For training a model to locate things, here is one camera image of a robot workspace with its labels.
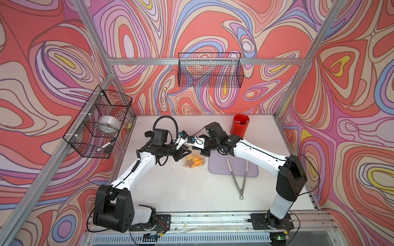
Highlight left black wire basket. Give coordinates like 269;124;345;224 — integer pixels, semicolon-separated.
63;86;132;159

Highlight lavender plastic tray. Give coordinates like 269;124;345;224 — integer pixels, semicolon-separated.
208;151;259;178

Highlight metal silicone-tipped tongs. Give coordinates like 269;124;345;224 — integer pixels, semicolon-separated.
226;158;249;201

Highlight grey tape roll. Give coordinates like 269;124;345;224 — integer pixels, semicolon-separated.
97;115;121;134

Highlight black wire basket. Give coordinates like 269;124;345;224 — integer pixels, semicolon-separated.
178;51;245;88
63;86;132;159

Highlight back black wire basket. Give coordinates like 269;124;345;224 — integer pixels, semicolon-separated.
178;51;245;88

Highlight red cylindrical cup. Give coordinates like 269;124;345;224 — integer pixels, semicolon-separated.
230;114;250;138

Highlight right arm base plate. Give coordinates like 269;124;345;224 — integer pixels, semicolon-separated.
247;213;294;231

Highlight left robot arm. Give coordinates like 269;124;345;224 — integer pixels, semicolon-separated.
92;129;191;233

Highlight clear resealable plastic bag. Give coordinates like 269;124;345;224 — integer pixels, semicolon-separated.
181;150;208;169

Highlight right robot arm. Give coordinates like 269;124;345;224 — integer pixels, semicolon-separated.
192;122;307;229

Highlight white marker in basket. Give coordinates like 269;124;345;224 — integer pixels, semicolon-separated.
96;142;111;151

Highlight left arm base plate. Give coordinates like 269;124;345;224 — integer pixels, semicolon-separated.
130;214;171;233

